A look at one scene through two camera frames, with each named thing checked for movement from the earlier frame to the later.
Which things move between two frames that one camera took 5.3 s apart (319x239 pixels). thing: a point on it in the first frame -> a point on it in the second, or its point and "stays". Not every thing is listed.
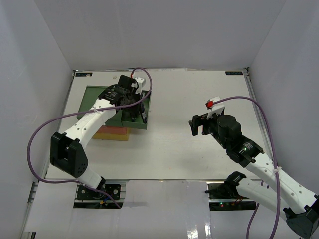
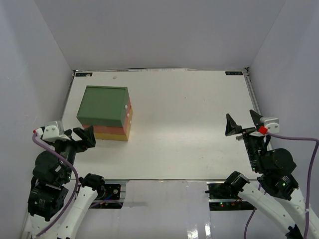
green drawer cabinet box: x=113 y=130 stays
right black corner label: x=234 y=73 stays
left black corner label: x=83 y=74 stays
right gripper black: x=194 y=124 -> x=231 y=127
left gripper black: x=134 y=110 -> x=88 y=138
